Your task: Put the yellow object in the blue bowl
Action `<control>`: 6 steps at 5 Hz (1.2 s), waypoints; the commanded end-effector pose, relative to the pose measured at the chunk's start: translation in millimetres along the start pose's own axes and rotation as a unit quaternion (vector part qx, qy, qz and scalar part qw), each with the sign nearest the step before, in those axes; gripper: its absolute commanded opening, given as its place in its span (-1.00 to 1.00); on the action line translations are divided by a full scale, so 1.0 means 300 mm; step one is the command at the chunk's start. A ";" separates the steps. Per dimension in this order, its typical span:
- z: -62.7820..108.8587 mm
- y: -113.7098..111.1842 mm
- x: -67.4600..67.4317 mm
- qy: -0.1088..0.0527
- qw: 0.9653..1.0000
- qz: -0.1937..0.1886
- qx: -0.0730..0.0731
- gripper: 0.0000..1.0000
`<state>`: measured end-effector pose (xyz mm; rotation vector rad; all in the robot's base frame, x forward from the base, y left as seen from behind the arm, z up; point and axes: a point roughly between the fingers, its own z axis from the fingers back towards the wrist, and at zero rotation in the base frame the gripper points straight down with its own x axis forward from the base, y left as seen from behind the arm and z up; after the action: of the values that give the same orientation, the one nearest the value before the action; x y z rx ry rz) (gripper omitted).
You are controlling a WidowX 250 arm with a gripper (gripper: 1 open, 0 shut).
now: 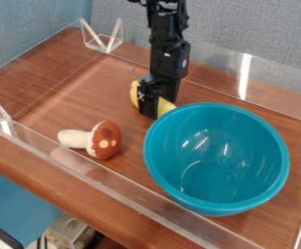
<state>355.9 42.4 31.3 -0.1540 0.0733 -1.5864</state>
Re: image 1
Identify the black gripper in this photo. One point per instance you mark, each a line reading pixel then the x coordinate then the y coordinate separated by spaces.
pixel 169 60

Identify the yellow toy banana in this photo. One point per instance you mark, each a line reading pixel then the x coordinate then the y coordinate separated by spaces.
pixel 165 106

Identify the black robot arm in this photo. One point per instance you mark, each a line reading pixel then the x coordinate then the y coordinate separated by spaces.
pixel 166 19

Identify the blue plastic bowl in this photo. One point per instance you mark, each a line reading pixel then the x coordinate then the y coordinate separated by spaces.
pixel 217 158

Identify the brown white toy mushroom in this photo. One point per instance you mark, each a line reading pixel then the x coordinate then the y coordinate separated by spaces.
pixel 101 142

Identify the clear acrylic barrier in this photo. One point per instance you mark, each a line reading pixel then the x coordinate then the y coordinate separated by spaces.
pixel 64 85

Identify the grey metal bracket below table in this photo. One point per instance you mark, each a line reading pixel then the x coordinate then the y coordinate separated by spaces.
pixel 69 233

